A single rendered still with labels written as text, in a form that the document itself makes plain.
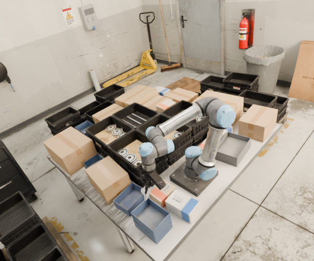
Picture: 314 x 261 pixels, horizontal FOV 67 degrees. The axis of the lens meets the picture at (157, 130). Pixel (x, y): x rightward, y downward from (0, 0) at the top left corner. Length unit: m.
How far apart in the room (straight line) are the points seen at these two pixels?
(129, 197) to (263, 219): 1.31
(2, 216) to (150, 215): 1.45
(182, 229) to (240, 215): 1.02
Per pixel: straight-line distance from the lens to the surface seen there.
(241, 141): 2.10
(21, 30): 4.82
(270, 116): 2.24
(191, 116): 1.44
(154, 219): 1.60
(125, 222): 1.73
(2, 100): 4.87
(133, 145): 2.07
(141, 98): 2.63
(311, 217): 2.66
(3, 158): 2.92
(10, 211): 2.61
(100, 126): 2.36
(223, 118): 1.36
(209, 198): 1.75
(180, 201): 1.63
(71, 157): 2.15
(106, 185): 1.76
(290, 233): 2.51
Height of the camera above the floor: 2.08
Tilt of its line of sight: 35 degrees down
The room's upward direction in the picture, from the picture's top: 12 degrees counter-clockwise
